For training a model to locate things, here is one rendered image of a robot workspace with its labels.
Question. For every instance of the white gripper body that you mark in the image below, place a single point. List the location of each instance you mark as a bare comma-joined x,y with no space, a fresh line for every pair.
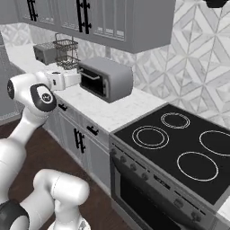
72,80

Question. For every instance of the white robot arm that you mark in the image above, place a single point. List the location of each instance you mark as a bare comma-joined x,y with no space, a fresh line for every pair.
18,140

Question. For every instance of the grey base cabinet door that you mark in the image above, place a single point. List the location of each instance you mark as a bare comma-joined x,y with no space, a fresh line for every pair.
99,164
67,137

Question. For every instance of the grey drawer front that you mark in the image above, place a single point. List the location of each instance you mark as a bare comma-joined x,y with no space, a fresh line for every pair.
100,137
73,112

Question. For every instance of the grey toaster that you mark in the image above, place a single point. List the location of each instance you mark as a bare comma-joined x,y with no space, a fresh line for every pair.
44,53

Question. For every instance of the grey toaster oven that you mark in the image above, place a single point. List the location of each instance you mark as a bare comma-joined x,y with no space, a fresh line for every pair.
115,79

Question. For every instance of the grey fridge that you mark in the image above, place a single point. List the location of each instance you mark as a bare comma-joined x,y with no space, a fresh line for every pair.
6,60

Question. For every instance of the grey stove knob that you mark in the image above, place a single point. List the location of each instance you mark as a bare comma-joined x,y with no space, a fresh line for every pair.
144,175
113,151
196,216
123,159
178,203
133,167

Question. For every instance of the grey stove with black hob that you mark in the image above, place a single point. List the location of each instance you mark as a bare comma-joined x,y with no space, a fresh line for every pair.
179,149

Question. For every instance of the black glass oven door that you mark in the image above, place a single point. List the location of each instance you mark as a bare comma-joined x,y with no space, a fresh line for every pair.
143,200

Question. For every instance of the black range hood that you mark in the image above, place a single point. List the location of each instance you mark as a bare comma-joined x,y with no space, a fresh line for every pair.
216,3

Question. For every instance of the grey glass-front wall cabinet door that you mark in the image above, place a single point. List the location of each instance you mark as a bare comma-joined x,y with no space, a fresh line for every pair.
68,13
109,18
45,12

